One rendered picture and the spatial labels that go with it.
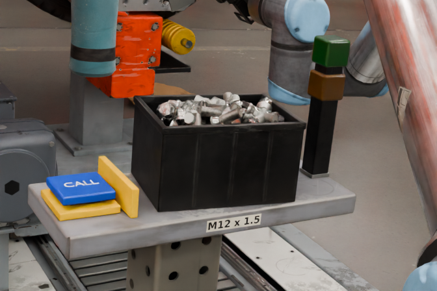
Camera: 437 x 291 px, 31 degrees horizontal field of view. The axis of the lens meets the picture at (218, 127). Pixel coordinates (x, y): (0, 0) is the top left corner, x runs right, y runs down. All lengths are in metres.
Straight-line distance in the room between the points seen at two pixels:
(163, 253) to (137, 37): 0.69
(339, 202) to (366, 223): 1.04
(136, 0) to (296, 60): 0.36
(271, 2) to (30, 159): 0.54
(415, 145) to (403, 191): 1.68
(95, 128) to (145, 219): 0.86
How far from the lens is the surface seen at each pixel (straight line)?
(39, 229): 1.75
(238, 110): 1.03
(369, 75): 1.49
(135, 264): 1.12
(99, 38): 1.48
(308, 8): 1.48
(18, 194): 1.42
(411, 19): 0.83
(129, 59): 1.64
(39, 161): 1.41
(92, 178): 1.04
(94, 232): 0.96
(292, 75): 1.51
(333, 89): 1.14
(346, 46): 1.13
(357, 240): 2.07
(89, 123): 1.83
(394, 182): 2.49
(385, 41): 0.85
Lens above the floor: 0.88
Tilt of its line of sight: 18 degrees down
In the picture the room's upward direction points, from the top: 5 degrees clockwise
